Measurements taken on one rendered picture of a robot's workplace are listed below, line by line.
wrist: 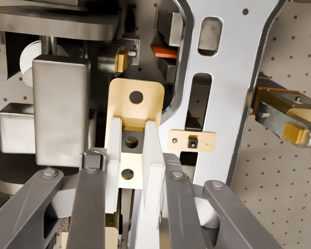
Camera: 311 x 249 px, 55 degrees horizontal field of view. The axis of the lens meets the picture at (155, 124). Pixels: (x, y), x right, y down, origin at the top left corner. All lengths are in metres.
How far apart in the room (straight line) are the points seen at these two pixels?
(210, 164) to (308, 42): 0.48
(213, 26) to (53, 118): 0.29
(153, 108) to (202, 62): 0.28
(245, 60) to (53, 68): 0.32
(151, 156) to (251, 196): 0.88
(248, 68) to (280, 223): 0.72
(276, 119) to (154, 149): 0.37
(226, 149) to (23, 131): 0.34
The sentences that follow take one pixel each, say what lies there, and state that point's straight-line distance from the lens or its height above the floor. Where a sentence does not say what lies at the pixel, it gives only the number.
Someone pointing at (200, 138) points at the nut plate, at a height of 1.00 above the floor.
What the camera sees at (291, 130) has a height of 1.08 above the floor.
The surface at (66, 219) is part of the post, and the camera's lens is 0.48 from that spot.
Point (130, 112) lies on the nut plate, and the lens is 0.21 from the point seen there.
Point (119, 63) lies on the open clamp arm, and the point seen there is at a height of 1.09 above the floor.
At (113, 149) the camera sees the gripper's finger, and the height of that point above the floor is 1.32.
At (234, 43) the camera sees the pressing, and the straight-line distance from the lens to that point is 0.50.
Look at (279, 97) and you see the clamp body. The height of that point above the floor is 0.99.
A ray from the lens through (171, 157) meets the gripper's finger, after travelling 0.18.
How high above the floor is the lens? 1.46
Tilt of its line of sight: 67 degrees down
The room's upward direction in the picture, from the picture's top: 167 degrees clockwise
